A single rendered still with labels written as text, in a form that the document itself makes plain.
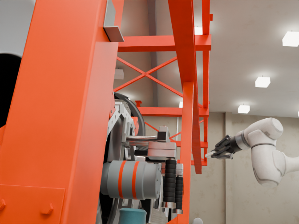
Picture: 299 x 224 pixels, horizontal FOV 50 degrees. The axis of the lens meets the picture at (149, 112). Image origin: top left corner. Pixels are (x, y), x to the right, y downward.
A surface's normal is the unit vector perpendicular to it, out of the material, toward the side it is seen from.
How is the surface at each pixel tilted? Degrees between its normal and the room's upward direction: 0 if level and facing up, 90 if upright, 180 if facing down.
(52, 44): 90
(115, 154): 90
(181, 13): 180
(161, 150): 90
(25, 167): 90
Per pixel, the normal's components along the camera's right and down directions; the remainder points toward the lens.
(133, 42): -0.16, -0.35
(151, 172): -0.13, -0.63
